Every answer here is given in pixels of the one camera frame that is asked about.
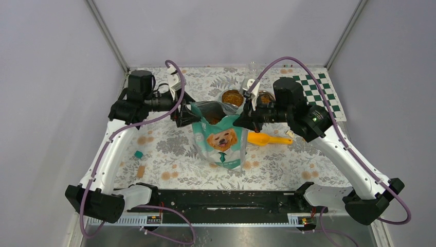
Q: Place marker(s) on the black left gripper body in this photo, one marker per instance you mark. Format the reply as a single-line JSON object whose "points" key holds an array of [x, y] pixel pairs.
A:
{"points": [[177, 114]]}

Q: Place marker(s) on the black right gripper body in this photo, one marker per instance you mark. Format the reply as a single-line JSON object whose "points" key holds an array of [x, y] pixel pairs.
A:
{"points": [[260, 115]]}

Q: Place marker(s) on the yellow plastic scoop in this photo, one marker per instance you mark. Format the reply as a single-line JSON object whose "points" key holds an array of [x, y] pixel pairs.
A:
{"points": [[262, 139]]}

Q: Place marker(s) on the teal pet food bag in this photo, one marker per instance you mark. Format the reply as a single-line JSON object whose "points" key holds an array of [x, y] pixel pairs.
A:
{"points": [[216, 139]]}

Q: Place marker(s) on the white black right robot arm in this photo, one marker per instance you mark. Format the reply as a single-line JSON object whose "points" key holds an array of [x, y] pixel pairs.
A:
{"points": [[370, 192]]}

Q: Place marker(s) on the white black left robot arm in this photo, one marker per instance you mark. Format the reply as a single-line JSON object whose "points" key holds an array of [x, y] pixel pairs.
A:
{"points": [[138, 104]]}

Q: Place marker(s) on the mint double pet bowl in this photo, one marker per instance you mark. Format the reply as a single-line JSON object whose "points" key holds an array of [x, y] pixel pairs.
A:
{"points": [[236, 100]]}

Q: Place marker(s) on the small cream crumb piece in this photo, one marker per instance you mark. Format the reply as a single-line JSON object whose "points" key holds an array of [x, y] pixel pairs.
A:
{"points": [[290, 134]]}

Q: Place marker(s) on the clear plastic water bottle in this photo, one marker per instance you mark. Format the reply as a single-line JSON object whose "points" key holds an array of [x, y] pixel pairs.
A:
{"points": [[252, 70]]}

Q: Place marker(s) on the floral table mat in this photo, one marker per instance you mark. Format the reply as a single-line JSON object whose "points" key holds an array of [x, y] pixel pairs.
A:
{"points": [[172, 162]]}

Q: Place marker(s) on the small teal cube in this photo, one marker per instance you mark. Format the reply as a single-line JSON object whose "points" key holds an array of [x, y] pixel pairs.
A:
{"points": [[138, 155]]}

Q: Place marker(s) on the small tan wooden block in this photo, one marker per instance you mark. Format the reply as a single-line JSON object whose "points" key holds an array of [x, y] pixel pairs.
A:
{"points": [[140, 171]]}

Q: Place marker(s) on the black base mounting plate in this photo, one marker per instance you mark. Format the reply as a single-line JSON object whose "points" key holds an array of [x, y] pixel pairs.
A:
{"points": [[226, 202]]}

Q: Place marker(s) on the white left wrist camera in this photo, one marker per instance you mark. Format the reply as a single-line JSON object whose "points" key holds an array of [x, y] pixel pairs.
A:
{"points": [[174, 82]]}

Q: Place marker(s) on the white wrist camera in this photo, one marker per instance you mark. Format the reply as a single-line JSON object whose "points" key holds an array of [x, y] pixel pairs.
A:
{"points": [[174, 82], [250, 88]]}

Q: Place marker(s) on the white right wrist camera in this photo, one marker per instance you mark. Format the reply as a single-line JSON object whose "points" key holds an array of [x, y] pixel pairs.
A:
{"points": [[250, 88]]}

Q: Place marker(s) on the white slotted cable duct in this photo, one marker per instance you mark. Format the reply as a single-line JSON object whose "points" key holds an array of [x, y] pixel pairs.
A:
{"points": [[173, 220]]}

